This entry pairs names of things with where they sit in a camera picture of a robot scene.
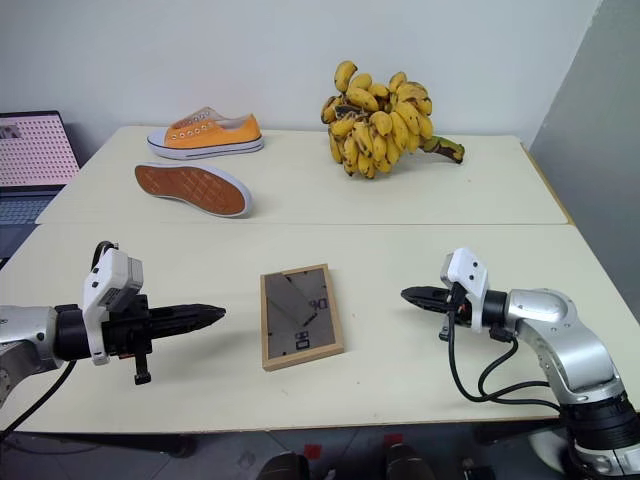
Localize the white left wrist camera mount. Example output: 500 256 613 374
81 248 145 367

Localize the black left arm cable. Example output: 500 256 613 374
0 359 77 442

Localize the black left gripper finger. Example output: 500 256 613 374
148 302 228 322
148 317 221 338

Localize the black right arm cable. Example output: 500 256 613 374
446 297 566 411

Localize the dark rounded shape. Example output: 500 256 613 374
383 442 432 480
256 451 312 480

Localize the wooden picture frame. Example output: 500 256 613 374
259 263 347 373

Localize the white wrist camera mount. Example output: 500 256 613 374
439 246 489 333
81 248 145 367

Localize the laptop computer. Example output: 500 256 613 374
0 110 82 262

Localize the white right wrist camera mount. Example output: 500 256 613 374
439 246 489 333

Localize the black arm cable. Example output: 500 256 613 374
446 297 566 411
0 359 77 442

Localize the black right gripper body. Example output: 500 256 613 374
437 281 474 342

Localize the orange canvas sneaker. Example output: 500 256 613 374
133 161 254 220
146 105 265 162

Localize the yellow banana bunch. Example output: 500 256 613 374
319 59 467 181

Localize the black table base bar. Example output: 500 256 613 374
0 430 197 458

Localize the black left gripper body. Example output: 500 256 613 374
101 293 153 387

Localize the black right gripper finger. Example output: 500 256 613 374
405 296 449 316
400 285 451 303

